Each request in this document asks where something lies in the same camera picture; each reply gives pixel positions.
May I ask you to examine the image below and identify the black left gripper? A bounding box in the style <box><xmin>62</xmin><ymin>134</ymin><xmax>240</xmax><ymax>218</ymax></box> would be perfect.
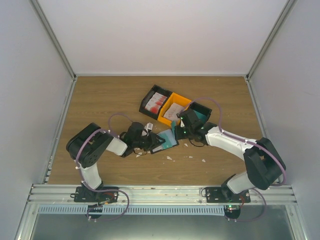
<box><xmin>133</xmin><ymin>132</ymin><xmax>166</xmax><ymax>152</ymax></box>

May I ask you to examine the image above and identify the black leather card holder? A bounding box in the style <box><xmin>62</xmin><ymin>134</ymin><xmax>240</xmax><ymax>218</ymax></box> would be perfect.
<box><xmin>150</xmin><ymin>129</ymin><xmax>179</xmax><ymax>154</ymax></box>

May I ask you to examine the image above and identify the teal white credit card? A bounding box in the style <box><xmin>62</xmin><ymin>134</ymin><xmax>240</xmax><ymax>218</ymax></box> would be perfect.
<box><xmin>170</xmin><ymin>121</ymin><xmax>177</xmax><ymax>139</ymax></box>

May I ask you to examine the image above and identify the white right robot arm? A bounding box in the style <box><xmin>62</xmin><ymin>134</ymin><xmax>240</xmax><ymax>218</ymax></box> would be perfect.
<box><xmin>176</xmin><ymin>109</ymin><xmax>286</xmax><ymax>203</ymax></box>

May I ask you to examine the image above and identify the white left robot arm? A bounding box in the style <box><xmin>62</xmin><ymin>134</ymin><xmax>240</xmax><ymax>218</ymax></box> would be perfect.
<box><xmin>66</xmin><ymin>122</ymin><xmax>166</xmax><ymax>202</ymax></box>

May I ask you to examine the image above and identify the teal card stack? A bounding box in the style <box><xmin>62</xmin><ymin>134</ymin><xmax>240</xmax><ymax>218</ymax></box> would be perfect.
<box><xmin>194</xmin><ymin>110</ymin><xmax>207</xmax><ymax>124</ymax></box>

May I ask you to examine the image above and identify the red white card stack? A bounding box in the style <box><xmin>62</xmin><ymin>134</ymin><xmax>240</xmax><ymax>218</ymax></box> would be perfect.
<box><xmin>144</xmin><ymin>92</ymin><xmax>168</xmax><ymax>114</ymax></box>

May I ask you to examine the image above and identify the black right storage bin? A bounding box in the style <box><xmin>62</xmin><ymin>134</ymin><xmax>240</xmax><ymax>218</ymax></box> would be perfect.
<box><xmin>188</xmin><ymin>102</ymin><xmax>212</xmax><ymax>122</ymax></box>

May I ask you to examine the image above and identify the black storage bin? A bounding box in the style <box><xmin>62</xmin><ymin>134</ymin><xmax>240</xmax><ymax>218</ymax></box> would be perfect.
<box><xmin>139</xmin><ymin>85</ymin><xmax>173</xmax><ymax>120</ymax></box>
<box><xmin>188</xmin><ymin>102</ymin><xmax>212</xmax><ymax>122</ymax></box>

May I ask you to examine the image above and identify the yellow middle storage bin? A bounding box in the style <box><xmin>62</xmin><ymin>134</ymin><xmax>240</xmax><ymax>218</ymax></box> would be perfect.
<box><xmin>157</xmin><ymin>92</ymin><xmax>191</xmax><ymax>127</ymax></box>

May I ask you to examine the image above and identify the black left storage bin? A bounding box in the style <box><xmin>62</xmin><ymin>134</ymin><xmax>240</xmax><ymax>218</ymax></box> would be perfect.
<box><xmin>139</xmin><ymin>85</ymin><xmax>173</xmax><ymax>120</ymax></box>

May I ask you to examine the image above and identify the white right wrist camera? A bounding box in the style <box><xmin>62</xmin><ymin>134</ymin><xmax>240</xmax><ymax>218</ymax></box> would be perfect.
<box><xmin>177</xmin><ymin>113</ymin><xmax>185</xmax><ymax>128</ymax></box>

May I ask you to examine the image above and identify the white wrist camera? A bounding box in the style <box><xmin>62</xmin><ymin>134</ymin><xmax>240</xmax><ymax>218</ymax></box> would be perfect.
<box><xmin>177</xmin><ymin>113</ymin><xmax>185</xmax><ymax>128</ymax></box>
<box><xmin>144</xmin><ymin>122</ymin><xmax>154</xmax><ymax>136</ymax></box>

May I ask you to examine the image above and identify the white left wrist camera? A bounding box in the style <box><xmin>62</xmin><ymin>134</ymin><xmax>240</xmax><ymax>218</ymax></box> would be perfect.
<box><xmin>144</xmin><ymin>122</ymin><xmax>154</xmax><ymax>136</ymax></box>

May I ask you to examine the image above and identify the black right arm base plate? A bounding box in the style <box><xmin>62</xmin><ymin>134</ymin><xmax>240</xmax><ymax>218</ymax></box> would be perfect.
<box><xmin>201</xmin><ymin>186</ymin><xmax>251</xmax><ymax>204</ymax></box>

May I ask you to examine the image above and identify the grey slotted cable duct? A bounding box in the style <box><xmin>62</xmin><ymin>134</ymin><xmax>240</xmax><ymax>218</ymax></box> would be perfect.
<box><xmin>38</xmin><ymin>204</ymin><xmax>225</xmax><ymax>216</ymax></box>

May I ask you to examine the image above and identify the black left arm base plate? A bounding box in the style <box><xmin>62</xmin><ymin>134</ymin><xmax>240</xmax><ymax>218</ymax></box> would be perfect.
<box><xmin>70</xmin><ymin>186</ymin><xmax>119</xmax><ymax>204</ymax></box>

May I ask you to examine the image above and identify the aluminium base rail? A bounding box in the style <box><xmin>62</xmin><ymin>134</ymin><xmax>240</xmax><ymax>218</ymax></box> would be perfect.
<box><xmin>27</xmin><ymin>184</ymin><xmax>297</xmax><ymax>206</ymax></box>

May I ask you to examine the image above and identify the aluminium corner post left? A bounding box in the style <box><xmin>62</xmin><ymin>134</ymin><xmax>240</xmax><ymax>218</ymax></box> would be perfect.
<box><xmin>29</xmin><ymin>0</ymin><xmax>77</xmax><ymax>82</ymax></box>

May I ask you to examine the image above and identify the aluminium corner post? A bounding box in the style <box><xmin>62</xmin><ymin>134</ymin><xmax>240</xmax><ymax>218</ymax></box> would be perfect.
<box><xmin>29</xmin><ymin>0</ymin><xmax>77</xmax><ymax>82</ymax></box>
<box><xmin>245</xmin><ymin>0</ymin><xmax>297</xmax><ymax>82</ymax></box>

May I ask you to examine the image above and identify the aluminium corner post right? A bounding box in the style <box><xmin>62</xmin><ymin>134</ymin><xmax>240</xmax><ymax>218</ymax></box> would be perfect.
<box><xmin>245</xmin><ymin>0</ymin><xmax>297</xmax><ymax>82</ymax></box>

